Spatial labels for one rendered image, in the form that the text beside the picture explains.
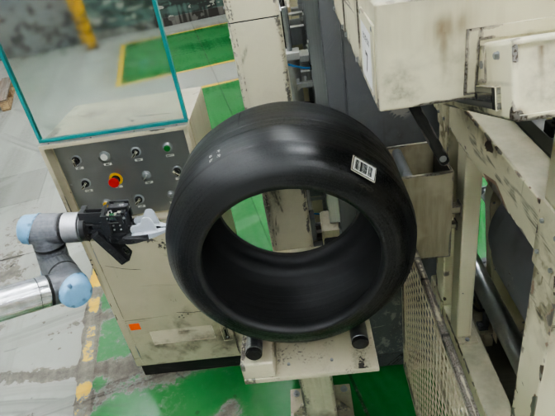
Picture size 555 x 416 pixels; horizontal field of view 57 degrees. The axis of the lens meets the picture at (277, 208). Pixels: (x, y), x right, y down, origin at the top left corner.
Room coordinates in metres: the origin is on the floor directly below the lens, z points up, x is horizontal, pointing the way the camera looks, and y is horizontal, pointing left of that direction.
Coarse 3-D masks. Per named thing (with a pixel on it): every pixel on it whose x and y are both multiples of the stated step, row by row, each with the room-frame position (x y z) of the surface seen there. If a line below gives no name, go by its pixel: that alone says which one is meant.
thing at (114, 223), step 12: (108, 204) 1.10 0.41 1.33; (120, 204) 1.09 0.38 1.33; (84, 216) 1.06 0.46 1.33; (96, 216) 1.05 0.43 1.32; (108, 216) 1.03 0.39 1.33; (120, 216) 1.03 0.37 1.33; (84, 228) 1.05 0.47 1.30; (96, 228) 1.06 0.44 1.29; (108, 228) 1.04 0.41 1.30; (120, 228) 1.04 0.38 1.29; (84, 240) 1.05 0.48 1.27; (108, 240) 1.04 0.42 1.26
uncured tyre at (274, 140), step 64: (256, 128) 1.02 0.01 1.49; (320, 128) 1.00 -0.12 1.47; (192, 192) 0.95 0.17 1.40; (256, 192) 0.91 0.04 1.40; (384, 192) 0.90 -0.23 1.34; (192, 256) 0.92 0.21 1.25; (256, 256) 1.20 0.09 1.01; (320, 256) 1.18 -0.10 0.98; (384, 256) 0.88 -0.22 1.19; (256, 320) 0.93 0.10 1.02; (320, 320) 0.92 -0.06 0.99
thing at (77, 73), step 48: (0, 0) 1.74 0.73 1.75; (48, 0) 1.73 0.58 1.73; (96, 0) 1.72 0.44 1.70; (144, 0) 1.70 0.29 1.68; (0, 48) 1.75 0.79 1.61; (48, 48) 1.74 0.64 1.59; (96, 48) 1.72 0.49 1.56; (144, 48) 1.71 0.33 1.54; (48, 96) 1.74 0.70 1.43; (96, 96) 1.73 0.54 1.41; (144, 96) 1.71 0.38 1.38
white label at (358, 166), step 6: (354, 156) 0.92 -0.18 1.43; (354, 162) 0.91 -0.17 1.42; (360, 162) 0.92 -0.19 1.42; (366, 162) 0.92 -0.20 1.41; (354, 168) 0.90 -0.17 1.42; (360, 168) 0.90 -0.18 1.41; (366, 168) 0.91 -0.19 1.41; (372, 168) 0.92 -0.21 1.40; (360, 174) 0.89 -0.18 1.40; (366, 174) 0.89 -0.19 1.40; (372, 174) 0.90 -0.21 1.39; (372, 180) 0.89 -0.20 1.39
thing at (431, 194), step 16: (416, 144) 1.36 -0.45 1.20; (400, 160) 1.29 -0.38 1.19; (416, 160) 1.36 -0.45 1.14; (432, 160) 1.36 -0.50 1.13; (416, 176) 1.18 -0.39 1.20; (432, 176) 1.17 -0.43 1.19; (448, 176) 1.17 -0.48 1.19; (416, 192) 1.18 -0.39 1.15; (432, 192) 1.17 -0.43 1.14; (448, 192) 1.17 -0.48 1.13; (416, 208) 1.18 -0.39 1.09; (432, 208) 1.17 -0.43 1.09; (448, 208) 1.17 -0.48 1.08; (432, 224) 1.17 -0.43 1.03; (448, 224) 1.17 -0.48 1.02; (432, 240) 1.17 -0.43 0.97; (448, 240) 1.17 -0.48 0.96; (432, 256) 1.17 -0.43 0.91; (448, 256) 1.17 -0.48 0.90
